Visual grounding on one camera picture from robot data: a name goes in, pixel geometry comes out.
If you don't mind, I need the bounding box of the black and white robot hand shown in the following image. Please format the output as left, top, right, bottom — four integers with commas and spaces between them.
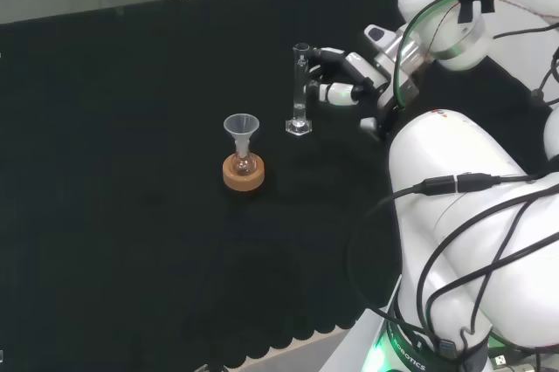
307, 45, 390, 107

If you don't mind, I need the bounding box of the clear glass graduated cylinder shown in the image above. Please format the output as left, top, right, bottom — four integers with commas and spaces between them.
285, 42, 314, 136

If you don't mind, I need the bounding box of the clear plastic funnel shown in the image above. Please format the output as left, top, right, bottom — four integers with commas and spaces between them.
223, 114, 261, 151

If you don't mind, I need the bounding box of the small round-bottom glass flask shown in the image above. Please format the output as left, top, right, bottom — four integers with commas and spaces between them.
231, 147, 258, 176

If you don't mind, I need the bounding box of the black bench cloth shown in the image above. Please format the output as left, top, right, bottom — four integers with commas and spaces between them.
0, 0, 559, 369

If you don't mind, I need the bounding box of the white wrist camera shell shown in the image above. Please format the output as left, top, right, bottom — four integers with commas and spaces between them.
363, 24, 397, 49

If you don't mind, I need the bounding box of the black cable with plug connector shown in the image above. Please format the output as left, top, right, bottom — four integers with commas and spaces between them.
347, 173, 545, 338

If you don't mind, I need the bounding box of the brown cork ring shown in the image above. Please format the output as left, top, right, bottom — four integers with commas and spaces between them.
222, 155, 266, 192

